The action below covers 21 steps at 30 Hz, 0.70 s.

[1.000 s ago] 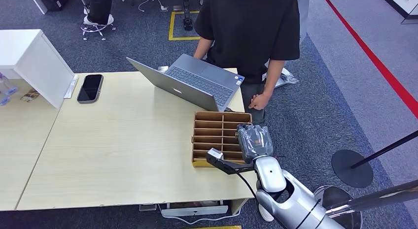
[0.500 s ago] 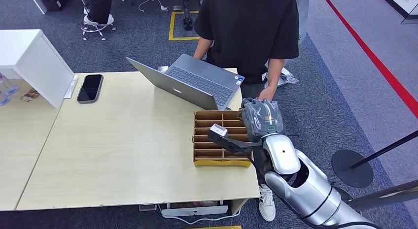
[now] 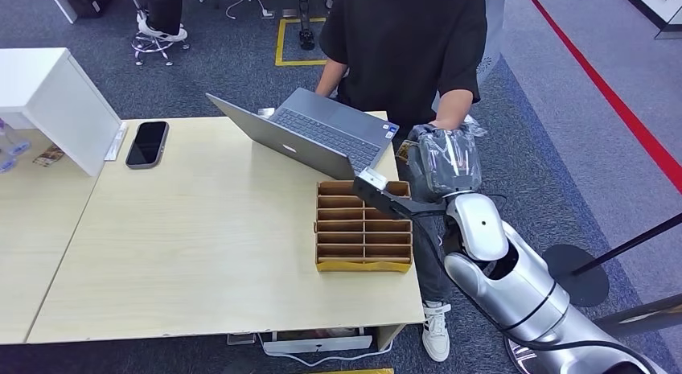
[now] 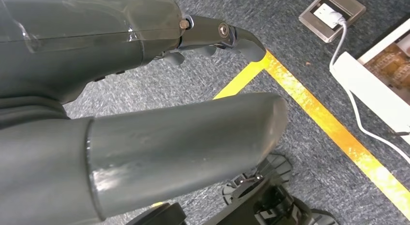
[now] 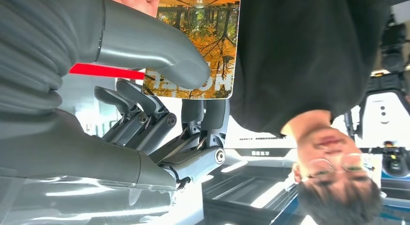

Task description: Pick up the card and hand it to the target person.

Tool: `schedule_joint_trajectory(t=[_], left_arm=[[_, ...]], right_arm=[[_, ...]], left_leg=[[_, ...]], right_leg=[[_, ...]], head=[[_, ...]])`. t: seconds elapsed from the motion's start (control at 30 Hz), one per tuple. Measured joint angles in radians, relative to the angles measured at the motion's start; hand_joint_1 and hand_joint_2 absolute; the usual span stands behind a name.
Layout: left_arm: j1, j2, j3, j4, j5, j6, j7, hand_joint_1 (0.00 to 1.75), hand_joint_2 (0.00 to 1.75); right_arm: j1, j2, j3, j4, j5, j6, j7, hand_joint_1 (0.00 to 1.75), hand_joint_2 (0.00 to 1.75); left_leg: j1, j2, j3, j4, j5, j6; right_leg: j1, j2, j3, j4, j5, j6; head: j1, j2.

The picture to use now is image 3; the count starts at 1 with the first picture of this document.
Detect black stanchion with round base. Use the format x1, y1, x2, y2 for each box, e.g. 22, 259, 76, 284
540, 212, 682, 309

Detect chrome stool base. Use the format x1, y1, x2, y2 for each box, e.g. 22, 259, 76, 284
130, 33, 191, 68

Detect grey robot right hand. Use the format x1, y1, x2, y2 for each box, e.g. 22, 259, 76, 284
406, 122, 484, 203

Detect small patterned card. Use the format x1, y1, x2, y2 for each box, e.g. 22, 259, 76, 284
394, 139, 420, 164

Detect black floor stand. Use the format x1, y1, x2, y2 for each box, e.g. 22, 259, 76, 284
297, 0, 316, 51

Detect white floor cable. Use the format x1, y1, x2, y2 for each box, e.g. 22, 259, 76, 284
224, 0, 277, 20

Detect printed paper label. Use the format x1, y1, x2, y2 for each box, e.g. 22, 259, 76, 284
32, 144, 67, 169

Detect grey open laptop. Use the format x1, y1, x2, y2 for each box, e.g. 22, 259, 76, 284
205, 87, 400, 182

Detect seated person's legs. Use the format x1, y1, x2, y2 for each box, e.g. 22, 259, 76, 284
135, 0, 189, 43

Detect chrome stanchion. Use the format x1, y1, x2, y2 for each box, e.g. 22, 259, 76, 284
503, 294, 682, 374

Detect black smartphone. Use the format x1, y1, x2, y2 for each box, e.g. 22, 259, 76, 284
125, 120, 171, 171

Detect white flat strip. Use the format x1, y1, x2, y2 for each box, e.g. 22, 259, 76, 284
103, 121, 129, 162

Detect white furniture with dark frame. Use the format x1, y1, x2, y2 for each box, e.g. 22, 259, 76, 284
612, 0, 682, 41

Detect white cabinet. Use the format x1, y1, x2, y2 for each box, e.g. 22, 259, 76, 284
0, 47, 123, 179

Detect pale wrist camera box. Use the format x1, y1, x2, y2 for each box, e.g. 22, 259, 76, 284
351, 166, 450, 221

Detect clear plastic bag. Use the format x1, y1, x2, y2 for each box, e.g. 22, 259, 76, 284
430, 90, 489, 139

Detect white cable under desk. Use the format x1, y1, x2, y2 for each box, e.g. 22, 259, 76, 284
257, 334, 396, 368

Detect cardboard divider box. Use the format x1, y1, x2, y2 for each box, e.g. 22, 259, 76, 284
314, 179, 414, 274

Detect white patterned column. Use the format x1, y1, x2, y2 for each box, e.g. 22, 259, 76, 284
475, 0, 507, 88

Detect person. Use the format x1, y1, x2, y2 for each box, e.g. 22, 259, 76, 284
314, 0, 489, 364

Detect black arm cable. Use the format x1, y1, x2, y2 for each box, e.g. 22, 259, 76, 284
409, 216, 659, 374

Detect white device under desk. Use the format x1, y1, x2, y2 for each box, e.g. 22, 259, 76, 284
262, 327, 375, 356

